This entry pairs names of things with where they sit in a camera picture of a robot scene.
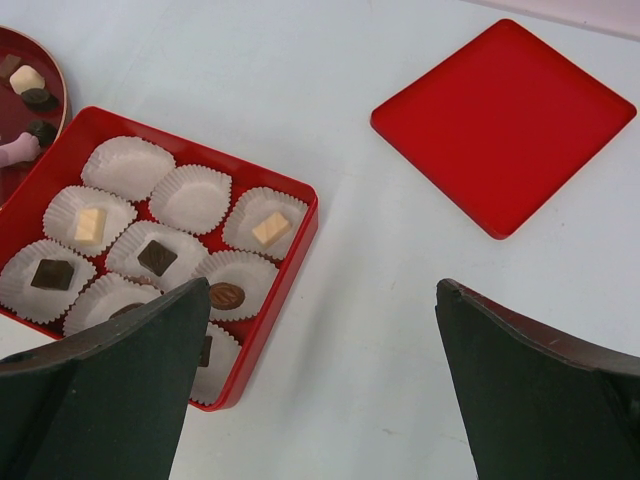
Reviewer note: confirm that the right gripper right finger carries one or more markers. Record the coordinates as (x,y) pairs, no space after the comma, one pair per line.
(536,402)

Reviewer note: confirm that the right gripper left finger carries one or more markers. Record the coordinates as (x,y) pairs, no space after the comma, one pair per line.
(110,401)

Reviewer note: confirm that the dark square ridged chocolate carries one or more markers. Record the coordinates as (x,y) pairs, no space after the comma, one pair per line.
(204,358)
(156,258)
(53,274)

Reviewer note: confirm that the milk leaf shaped chocolate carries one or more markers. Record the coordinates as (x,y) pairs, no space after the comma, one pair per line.
(226,296)

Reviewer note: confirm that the white bar chocolate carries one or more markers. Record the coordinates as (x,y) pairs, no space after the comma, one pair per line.
(90,226)
(271,229)

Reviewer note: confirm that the red chocolate box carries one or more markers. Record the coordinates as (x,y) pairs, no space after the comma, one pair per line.
(61,165)

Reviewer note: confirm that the pink metal tongs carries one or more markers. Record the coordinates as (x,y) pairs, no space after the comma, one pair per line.
(25,148)

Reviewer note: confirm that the red box lid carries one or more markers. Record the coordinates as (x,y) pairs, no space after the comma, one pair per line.
(502,124)

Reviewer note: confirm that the dark swirl round chocolate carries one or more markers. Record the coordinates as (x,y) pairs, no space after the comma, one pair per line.
(43,131)

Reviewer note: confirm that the dark oval chocolate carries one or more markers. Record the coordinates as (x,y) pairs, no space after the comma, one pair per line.
(39,100)

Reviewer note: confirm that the white heart chocolate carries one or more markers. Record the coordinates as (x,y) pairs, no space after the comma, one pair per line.
(26,78)

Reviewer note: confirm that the milk marbled bar chocolate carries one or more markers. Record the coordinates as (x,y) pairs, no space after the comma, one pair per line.
(8,67)

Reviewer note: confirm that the white paper cup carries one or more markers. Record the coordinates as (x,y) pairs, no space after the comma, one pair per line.
(127,166)
(122,256)
(192,198)
(60,217)
(254,206)
(252,273)
(104,296)
(41,306)
(209,382)

